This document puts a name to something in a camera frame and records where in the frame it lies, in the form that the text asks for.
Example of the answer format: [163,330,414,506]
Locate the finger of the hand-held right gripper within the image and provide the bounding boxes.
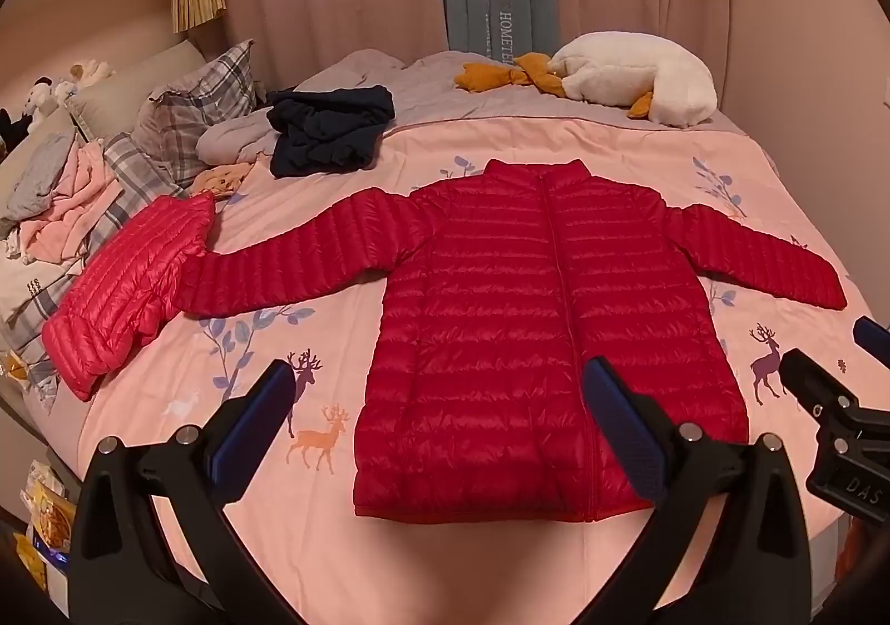
[852,316,890,356]
[777,348,862,422]

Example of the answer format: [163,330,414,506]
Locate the red down jacket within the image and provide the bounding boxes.
[182,159,848,524]

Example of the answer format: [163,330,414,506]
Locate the pink deer-print duvet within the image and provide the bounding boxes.
[42,114,890,625]

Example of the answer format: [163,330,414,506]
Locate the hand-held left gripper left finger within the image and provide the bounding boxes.
[67,359,307,625]

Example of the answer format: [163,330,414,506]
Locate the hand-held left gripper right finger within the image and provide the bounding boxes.
[580,357,814,625]

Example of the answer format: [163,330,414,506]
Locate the navy blue garment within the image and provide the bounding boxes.
[266,85,396,179]

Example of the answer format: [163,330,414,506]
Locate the folded pink-red down jacket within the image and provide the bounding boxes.
[42,194,218,402]

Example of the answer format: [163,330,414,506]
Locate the grey garment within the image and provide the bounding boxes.
[0,131,76,224]

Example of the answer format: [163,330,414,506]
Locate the beige cushion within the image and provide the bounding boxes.
[66,39,207,140]

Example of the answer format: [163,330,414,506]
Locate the white goose plush toy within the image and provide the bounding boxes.
[455,31,719,126]

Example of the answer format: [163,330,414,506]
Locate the white dog plush toy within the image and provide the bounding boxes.
[26,75,62,134]

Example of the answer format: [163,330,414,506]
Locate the pink garment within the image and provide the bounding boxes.
[8,141,121,265]

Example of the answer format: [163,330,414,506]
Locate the large plaid pillow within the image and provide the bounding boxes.
[0,134,189,414]

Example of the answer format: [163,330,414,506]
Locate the grey cloth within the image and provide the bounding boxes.
[196,110,280,165]

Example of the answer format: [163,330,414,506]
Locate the grey bed sheet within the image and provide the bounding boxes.
[295,49,734,134]

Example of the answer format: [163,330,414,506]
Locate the yellow snack packets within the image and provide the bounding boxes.
[15,458,77,593]

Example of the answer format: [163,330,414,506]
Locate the beige plush toy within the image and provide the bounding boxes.
[68,59,116,89]

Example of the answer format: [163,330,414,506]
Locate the small plaid pillow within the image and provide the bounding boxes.
[132,39,260,182]

